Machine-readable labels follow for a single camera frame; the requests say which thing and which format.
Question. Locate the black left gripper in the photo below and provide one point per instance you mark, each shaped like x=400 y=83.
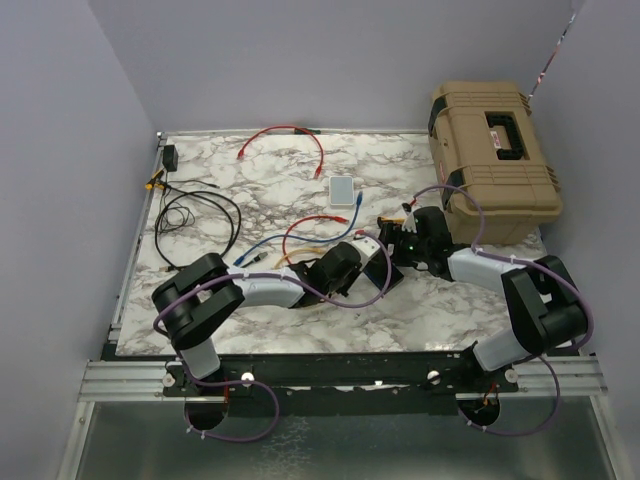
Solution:
x=343 y=290

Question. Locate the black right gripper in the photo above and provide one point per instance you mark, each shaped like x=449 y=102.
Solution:
x=393 y=234

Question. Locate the black network switch box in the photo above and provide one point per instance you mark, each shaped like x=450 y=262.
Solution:
x=377 y=271

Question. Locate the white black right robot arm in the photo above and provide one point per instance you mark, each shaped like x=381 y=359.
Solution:
x=542 y=301

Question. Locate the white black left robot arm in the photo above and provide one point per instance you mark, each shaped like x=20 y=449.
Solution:
x=208 y=291

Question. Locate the yellow black utility knife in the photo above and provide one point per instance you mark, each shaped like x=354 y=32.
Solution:
x=382 y=219

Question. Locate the white small router box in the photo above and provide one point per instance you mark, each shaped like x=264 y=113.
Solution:
x=341 y=192

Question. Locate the tan plastic tool case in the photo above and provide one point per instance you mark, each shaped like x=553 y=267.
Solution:
x=485 y=149

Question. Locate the black power adapter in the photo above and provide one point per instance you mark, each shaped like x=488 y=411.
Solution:
x=170 y=158

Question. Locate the yellow black screwdriver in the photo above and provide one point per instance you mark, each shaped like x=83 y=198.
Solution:
x=156 y=181

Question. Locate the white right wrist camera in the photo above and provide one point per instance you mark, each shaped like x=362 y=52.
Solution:
x=409 y=224

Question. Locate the green screwdriver at wall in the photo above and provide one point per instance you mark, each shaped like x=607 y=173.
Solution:
x=303 y=131

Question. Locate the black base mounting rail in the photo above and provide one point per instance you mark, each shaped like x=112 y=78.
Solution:
x=259 y=386

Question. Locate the aluminium frame rail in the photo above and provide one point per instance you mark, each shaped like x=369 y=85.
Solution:
x=112 y=379

